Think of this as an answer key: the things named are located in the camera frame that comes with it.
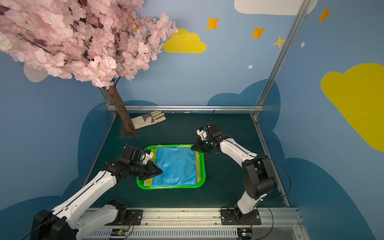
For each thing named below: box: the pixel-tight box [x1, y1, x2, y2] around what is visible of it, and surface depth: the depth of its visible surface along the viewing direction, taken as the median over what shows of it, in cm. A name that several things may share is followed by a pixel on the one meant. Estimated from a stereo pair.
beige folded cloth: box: [130, 110, 167, 129], surface depth 121 cm
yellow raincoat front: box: [143, 178, 151, 187], surface depth 78 cm
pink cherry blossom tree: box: [0, 0, 178, 133], surface depth 55 cm
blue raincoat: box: [152, 147, 198, 187], surface depth 80 cm
